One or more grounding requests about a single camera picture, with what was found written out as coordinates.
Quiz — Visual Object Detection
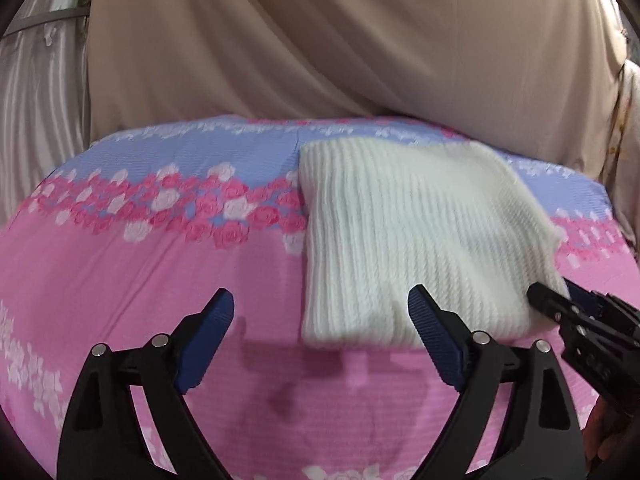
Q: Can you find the white red black knit sweater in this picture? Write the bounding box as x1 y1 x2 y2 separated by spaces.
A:
298 136 567 348

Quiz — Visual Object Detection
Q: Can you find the person's right hand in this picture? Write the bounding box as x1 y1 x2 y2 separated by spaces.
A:
582 396 640 480

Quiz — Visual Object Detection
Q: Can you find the beige floral curtain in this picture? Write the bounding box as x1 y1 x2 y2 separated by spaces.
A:
601 60 640 259

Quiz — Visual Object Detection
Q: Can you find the pink floral bed sheet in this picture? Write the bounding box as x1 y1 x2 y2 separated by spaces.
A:
0 114 640 480

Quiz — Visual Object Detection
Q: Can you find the beige draped cloth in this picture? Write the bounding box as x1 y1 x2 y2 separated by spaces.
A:
88 0 626 177

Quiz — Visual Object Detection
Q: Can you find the silvery striped curtain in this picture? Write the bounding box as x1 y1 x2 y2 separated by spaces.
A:
1 0 91 222

